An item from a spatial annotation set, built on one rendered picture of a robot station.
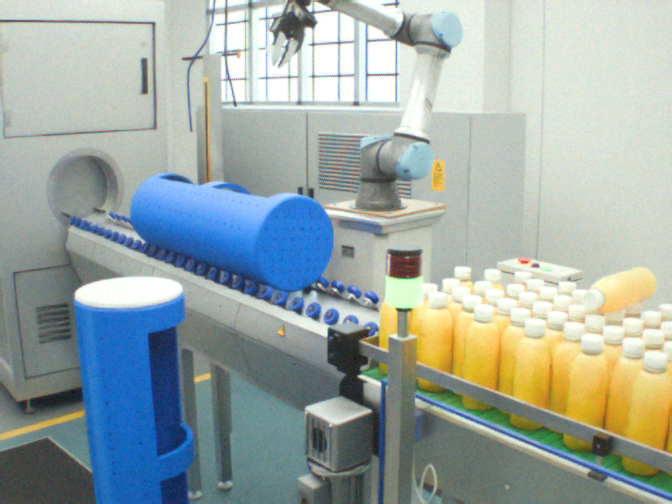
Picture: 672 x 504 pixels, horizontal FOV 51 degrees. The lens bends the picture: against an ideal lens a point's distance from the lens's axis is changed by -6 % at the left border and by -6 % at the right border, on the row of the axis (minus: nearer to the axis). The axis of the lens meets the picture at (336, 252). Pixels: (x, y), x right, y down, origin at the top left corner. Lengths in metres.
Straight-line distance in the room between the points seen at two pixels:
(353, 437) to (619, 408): 0.57
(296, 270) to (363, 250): 0.24
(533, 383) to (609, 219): 3.17
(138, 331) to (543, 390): 0.95
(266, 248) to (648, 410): 1.21
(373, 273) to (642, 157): 2.45
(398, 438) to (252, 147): 3.33
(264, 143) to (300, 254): 2.31
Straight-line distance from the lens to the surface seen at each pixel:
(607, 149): 4.52
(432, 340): 1.58
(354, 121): 3.91
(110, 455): 1.99
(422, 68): 2.32
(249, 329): 2.20
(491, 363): 1.51
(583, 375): 1.35
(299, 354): 2.01
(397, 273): 1.28
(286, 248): 2.16
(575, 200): 4.63
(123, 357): 1.86
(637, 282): 1.55
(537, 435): 1.46
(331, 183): 4.04
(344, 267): 2.39
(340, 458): 1.61
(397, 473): 1.42
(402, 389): 1.35
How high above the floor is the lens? 1.52
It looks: 12 degrees down
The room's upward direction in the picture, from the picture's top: straight up
